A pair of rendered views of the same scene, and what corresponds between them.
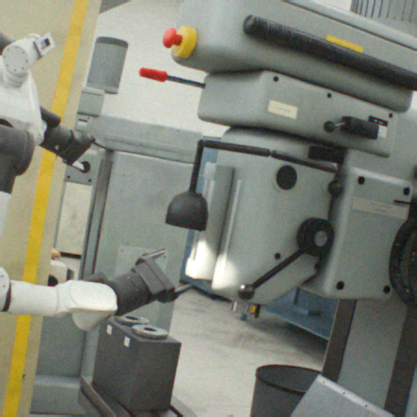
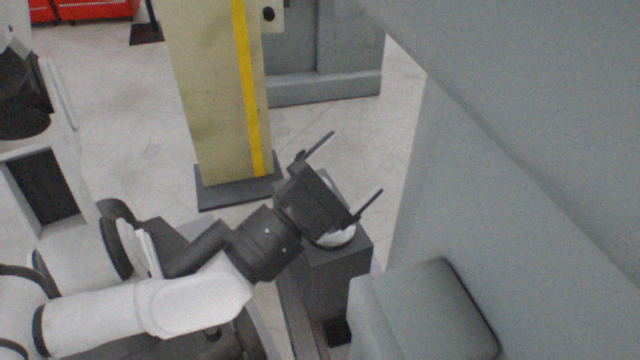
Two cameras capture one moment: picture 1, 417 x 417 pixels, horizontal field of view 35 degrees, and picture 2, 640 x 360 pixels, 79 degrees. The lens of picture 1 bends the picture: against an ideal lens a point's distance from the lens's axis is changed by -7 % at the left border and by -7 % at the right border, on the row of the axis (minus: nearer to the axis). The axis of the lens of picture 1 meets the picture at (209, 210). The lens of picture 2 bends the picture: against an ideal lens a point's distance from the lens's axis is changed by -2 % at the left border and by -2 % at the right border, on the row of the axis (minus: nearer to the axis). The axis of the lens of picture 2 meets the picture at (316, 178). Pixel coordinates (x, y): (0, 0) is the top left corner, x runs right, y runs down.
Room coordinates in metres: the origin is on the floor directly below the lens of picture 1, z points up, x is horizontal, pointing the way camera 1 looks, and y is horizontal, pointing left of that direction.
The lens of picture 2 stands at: (1.22, 0.02, 1.68)
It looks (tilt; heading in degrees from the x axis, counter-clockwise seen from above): 44 degrees down; 12
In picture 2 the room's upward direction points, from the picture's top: straight up
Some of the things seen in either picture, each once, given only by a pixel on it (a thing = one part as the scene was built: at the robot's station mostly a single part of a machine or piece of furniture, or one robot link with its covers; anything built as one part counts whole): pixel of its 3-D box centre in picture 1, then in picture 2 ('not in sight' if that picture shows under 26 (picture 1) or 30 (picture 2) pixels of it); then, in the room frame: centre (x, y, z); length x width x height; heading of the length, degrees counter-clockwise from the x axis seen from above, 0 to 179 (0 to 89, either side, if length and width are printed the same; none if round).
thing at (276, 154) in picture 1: (305, 162); not in sight; (1.15, -0.14, 1.58); 0.17 x 0.01 x 0.01; 133
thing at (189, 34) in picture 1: (184, 41); not in sight; (1.24, 0.10, 1.76); 0.06 x 0.02 x 0.06; 28
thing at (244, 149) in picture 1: (238, 148); not in sight; (1.15, -0.03, 1.58); 0.17 x 0.01 x 0.01; 44
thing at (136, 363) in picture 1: (134, 359); (318, 240); (1.71, 0.12, 1.03); 0.22 x 0.12 x 0.20; 35
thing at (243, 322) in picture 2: not in sight; (248, 337); (1.70, 0.33, 0.50); 0.20 x 0.05 x 0.20; 41
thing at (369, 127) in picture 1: (348, 127); not in sight; (1.26, -0.22, 1.66); 0.12 x 0.04 x 0.04; 118
